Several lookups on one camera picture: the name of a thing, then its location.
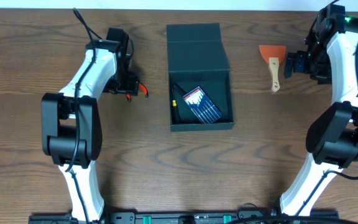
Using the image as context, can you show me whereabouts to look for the red handled pliers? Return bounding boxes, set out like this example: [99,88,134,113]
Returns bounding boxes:
[126,83,149,102]

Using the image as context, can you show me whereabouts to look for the black yellow screwdriver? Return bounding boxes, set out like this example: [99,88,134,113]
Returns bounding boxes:
[172,83,186,124]

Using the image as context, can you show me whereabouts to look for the blue drill bit case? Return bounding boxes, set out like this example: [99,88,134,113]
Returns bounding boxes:
[183,86,223,124]

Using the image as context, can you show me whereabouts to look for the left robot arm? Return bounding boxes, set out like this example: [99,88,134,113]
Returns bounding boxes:
[41,27,149,223]

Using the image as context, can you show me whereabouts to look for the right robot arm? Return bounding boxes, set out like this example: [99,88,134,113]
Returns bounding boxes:
[280,1,358,217]

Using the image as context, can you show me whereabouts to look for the black open gift box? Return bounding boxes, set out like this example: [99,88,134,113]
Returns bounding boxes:
[167,23,234,132]

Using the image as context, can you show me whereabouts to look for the orange scraper wooden handle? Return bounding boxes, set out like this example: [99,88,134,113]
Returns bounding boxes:
[259,45,287,92]

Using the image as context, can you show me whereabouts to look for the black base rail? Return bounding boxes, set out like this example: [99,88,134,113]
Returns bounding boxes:
[28,209,339,224]

